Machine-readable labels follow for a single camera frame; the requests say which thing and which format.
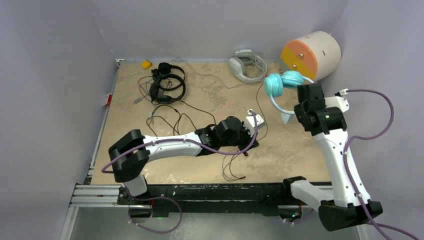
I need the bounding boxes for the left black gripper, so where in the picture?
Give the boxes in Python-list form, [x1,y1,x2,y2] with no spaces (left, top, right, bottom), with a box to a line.
[219,121,259,154]

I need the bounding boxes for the teal cat-ear headphones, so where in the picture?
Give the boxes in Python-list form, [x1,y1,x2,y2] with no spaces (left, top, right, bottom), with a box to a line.
[263,70,314,125]

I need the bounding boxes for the black headphone cable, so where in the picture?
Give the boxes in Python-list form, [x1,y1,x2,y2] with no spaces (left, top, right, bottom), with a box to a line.
[145,82,269,182]

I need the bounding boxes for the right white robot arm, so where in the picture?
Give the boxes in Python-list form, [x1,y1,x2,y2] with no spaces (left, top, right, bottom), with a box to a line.
[280,83,383,232]

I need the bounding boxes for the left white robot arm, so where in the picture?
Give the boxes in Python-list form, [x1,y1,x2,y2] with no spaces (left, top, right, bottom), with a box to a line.
[101,113,265,205]

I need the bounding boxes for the white grey headphones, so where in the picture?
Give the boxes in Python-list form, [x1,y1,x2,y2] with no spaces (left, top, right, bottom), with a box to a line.
[228,49,268,84]

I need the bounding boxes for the black over-ear headphones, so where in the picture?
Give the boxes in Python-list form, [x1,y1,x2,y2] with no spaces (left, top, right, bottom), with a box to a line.
[149,62,187,105]

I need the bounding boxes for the round pastel drawer box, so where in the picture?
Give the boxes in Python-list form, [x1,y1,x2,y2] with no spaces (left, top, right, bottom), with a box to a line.
[279,31,342,82]

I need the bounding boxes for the small yellow block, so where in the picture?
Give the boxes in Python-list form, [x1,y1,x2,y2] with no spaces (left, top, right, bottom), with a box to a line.
[141,60,153,70]

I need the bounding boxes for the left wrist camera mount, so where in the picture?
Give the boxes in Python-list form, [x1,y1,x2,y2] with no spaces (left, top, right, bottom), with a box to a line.
[244,114,266,137]

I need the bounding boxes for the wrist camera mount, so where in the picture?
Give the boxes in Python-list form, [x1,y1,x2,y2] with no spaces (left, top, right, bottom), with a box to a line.
[244,114,266,137]
[325,88,350,113]

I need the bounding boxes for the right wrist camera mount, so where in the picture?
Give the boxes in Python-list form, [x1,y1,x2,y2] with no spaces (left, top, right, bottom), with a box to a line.
[325,88,350,113]

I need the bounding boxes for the grey headphone cable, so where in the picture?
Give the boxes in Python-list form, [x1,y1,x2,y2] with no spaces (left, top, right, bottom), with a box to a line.
[168,58,249,90]

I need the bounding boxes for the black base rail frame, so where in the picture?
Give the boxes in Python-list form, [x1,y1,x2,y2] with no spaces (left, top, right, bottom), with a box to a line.
[68,180,335,220]

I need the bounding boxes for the red tag on wall edge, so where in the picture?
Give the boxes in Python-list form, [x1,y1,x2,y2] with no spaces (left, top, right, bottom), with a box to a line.
[103,93,113,108]

